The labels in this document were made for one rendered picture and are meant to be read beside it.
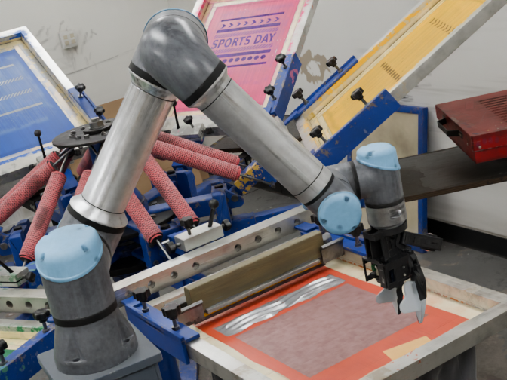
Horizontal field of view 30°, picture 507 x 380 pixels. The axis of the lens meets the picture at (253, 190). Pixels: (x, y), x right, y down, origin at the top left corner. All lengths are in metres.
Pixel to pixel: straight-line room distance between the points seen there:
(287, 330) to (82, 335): 0.68
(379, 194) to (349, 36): 3.42
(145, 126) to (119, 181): 0.11
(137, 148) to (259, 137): 0.25
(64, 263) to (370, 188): 0.57
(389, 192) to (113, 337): 0.57
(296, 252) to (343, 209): 0.84
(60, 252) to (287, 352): 0.68
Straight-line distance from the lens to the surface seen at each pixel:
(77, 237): 1.68
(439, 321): 2.15
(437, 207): 5.01
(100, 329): 1.69
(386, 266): 1.81
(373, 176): 1.76
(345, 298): 2.33
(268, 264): 2.40
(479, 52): 4.47
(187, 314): 2.30
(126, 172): 1.74
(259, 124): 1.58
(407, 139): 4.90
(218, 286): 2.34
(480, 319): 2.07
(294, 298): 2.37
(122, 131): 1.72
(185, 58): 1.56
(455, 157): 3.25
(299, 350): 2.13
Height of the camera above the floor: 1.94
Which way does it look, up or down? 18 degrees down
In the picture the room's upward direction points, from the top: 12 degrees counter-clockwise
